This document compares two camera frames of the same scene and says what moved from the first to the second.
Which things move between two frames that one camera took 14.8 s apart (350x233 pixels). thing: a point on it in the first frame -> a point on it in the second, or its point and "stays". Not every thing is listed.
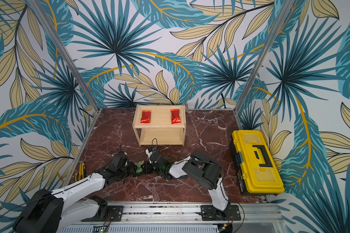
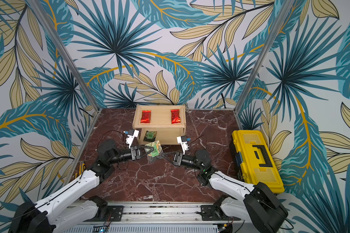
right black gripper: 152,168 -> 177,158
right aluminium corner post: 285,8 stays
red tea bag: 146,116 stays
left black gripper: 132,170 -> 138,153
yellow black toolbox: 256,172 stays
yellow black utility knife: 81,175 stays
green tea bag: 138,164 -> 150,136
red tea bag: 175,116 stays
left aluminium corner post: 50,29 stays
